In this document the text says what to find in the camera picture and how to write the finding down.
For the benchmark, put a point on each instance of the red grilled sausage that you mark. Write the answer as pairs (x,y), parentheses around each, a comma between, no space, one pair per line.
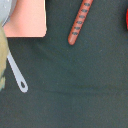
(79,20)

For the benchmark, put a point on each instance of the red tomato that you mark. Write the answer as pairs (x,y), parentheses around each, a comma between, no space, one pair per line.
(127,19)

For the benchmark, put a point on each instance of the grey frying pan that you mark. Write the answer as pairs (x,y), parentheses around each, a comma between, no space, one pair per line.
(6,9)

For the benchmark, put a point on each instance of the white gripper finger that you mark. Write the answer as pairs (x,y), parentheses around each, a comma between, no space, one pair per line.
(3,56)

